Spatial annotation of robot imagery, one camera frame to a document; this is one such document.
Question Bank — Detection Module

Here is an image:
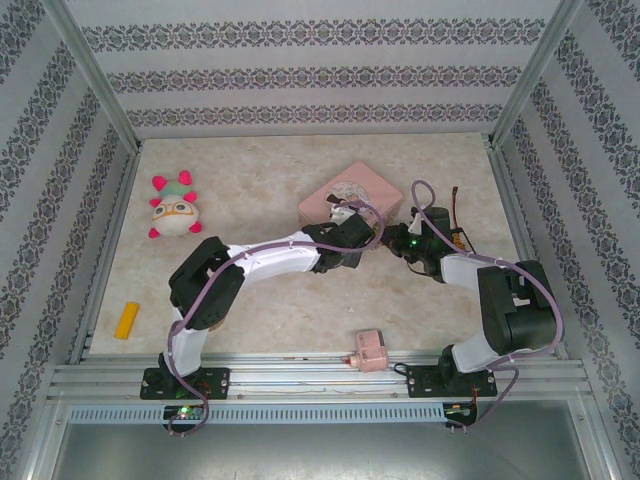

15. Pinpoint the plush toy with pink limbs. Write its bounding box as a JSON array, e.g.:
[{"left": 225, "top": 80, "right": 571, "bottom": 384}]
[{"left": 148, "top": 169, "right": 205, "bottom": 241}]

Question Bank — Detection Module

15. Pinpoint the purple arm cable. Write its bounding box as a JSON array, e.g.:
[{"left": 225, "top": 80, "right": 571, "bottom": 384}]
[
  {"left": 167, "top": 199, "right": 386, "bottom": 440},
  {"left": 410, "top": 179, "right": 565, "bottom": 436}
]

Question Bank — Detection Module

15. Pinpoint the black battery pack red wire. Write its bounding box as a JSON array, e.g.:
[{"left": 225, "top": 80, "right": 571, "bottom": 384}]
[{"left": 447, "top": 186, "right": 475, "bottom": 254}]

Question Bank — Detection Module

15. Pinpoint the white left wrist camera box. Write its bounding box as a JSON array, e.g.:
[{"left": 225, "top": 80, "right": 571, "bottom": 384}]
[{"left": 328, "top": 199, "right": 365, "bottom": 227}]

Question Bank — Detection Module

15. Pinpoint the pink toy camera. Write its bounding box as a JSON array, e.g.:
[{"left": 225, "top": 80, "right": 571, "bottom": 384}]
[{"left": 341, "top": 328, "right": 390, "bottom": 374}]

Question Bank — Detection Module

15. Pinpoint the grey metal sheet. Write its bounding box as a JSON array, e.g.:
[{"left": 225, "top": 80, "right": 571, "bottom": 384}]
[{"left": 29, "top": 399, "right": 614, "bottom": 480}]

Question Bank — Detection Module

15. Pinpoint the aluminium frame post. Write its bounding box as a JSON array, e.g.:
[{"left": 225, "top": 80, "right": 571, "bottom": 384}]
[
  {"left": 38, "top": 0, "right": 145, "bottom": 152},
  {"left": 487, "top": 0, "right": 585, "bottom": 150}
]

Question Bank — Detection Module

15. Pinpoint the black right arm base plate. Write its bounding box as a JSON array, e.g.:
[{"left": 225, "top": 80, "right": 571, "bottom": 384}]
[{"left": 406, "top": 364, "right": 499, "bottom": 400}]

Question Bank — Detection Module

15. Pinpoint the grey slotted cable duct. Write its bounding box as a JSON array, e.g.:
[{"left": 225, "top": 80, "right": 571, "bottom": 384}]
[{"left": 66, "top": 403, "right": 446, "bottom": 426}]

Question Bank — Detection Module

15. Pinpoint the aluminium side rail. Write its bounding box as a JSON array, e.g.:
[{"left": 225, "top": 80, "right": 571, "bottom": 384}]
[
  {"left": 485, "top": 143, "right": 572, "bottom": 360},
  {"left": 68, "top": 149, "right": 143, "bottom": 365}
]

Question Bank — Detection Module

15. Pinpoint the yellow block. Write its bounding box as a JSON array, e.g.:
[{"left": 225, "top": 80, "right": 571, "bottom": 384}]
[{"left": 113, "top": 301, "right": 140, "bottom": 341}]

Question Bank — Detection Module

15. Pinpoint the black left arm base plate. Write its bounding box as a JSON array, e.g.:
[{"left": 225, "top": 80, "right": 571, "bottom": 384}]
[{"left": 139, "top": 367, "right": 232, "bottom": 402}]

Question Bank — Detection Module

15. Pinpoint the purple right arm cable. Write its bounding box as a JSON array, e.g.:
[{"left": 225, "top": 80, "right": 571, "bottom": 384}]
[{"left": 410, "top": 179, "right": 565, "bottom": 436}]

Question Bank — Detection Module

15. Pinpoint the pink tin box with couple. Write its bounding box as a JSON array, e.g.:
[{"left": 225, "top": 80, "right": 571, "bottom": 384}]
[{"left": 297, "top": 160, "right": 404, "bottom": 234}]

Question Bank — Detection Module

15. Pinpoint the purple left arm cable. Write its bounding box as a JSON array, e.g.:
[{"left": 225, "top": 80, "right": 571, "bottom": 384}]
[{"left": 167, "top": 199, "right": 386, "bottom": 440}]

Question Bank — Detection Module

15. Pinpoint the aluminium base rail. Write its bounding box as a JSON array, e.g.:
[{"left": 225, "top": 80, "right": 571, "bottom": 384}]
[{"left": 47, "top": 349, "right": 595, "bottom": 402}]

